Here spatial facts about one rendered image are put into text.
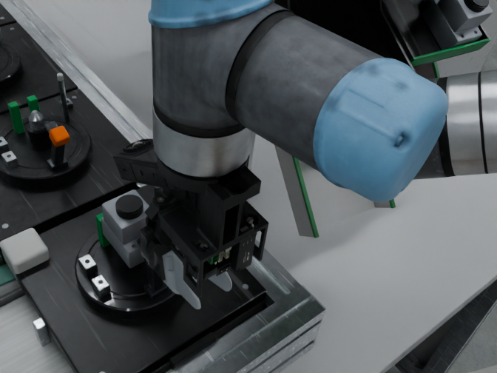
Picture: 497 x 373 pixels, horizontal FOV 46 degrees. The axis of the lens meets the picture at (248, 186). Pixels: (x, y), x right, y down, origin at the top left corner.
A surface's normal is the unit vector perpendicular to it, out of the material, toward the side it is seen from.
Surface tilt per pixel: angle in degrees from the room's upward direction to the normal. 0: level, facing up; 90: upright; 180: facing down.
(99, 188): 0
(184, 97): 90
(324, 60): 21
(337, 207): 45
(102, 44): 0
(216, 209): 90
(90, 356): 0
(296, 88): 53
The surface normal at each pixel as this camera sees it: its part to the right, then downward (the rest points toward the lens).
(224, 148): 0.44, 0.67
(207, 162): 0.15, 0.71
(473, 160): -0.27, 0.68
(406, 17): 0.29, -0.36
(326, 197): 0.40, -0.03
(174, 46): -0.58, 0.52
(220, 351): 0.10, -0.70
